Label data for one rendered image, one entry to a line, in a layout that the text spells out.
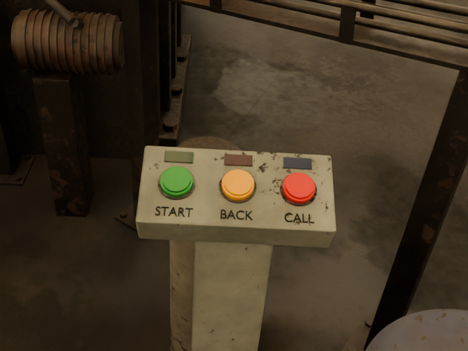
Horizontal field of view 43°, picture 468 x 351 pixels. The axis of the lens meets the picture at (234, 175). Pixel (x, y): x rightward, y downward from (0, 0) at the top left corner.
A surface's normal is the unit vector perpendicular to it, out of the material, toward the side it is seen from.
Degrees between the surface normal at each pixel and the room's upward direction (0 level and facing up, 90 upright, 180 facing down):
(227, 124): 0
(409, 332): 0
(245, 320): 90
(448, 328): 0
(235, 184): 20
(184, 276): 90
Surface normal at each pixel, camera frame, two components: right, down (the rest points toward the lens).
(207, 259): 0.00, 0.63
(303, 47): 0.06, -0.77
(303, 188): 0.06, -0.51
